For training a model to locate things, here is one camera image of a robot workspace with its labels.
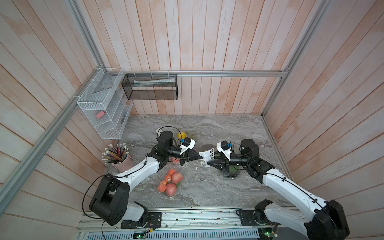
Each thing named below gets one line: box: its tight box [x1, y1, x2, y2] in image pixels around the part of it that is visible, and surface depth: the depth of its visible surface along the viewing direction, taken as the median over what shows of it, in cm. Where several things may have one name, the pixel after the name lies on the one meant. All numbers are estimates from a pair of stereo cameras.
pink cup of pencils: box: [101, 143, 133, 173], surface depth 85 cm
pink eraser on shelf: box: [96, 110, 106, 119], surface depth 84 cm
